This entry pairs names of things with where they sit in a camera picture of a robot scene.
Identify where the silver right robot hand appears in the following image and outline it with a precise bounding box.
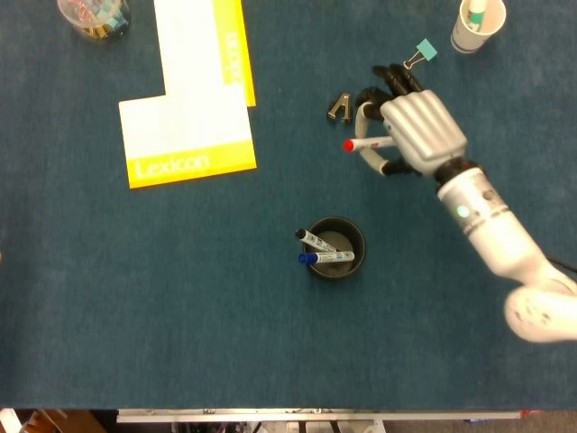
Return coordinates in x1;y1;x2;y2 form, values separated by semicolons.
353;62;469;178

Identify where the red-capped white marker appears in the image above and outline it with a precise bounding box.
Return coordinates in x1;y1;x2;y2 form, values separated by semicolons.
343;136;397;154

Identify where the blue-capped white marker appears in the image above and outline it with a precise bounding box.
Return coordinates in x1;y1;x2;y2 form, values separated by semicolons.
297;251;356;266

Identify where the black-capped white marker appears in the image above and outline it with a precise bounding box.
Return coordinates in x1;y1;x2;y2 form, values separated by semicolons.
295;227;338;253

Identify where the black round pen cup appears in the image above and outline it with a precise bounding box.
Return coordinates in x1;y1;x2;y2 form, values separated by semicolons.
302;216;367;281

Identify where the teal binder clip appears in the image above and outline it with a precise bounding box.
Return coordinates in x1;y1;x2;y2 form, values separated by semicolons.
403;38;439;71

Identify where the white paper cup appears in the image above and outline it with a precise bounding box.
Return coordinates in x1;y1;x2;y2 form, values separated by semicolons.
450;0;508;55

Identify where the white glue stick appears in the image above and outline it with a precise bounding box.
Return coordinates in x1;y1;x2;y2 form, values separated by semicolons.
466;0;488;32

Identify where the yellow Lexicon notepad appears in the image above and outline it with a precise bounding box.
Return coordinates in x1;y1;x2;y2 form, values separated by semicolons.
152;0;258;108
118;93;259;189

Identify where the blue felt table mat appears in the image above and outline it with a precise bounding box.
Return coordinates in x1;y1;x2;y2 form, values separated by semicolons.
0;0;577;411

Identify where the clear jar of binder clips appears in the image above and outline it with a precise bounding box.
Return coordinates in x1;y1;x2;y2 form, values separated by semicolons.
57;0;132;42

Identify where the metal table frame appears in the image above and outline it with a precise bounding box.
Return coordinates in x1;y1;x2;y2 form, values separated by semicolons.
115;408;523;424

